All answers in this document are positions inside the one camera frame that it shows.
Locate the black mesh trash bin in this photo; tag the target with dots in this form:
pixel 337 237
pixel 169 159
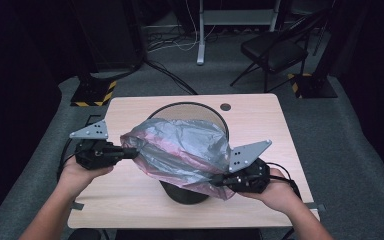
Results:
pixel 186 196

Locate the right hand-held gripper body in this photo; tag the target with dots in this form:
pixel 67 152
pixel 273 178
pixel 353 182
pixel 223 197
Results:
pixel 251 176

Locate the person's right hand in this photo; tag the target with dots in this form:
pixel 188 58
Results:
pixel 278 195

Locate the grey tape strip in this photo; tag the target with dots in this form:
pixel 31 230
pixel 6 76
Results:
pixel 77 206
pixel 317 207

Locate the black folding chair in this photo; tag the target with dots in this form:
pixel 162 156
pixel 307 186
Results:
pixel 275 53

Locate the black stand base striped edge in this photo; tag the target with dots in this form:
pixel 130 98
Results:
pixel 313 87
pixel 91 93

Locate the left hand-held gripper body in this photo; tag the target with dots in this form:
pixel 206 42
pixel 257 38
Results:
pixel 95 155

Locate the grey plastic trash bag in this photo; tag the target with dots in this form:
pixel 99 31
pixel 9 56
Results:
pixel 180 150

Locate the person's left hand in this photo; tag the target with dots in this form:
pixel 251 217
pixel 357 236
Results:
pixel 75 178

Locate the dark cabinet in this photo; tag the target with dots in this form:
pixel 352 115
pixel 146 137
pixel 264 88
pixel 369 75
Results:
pixel 110 33

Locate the white desk frame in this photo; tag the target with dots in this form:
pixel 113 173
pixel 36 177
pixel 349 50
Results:
pixel 234 17

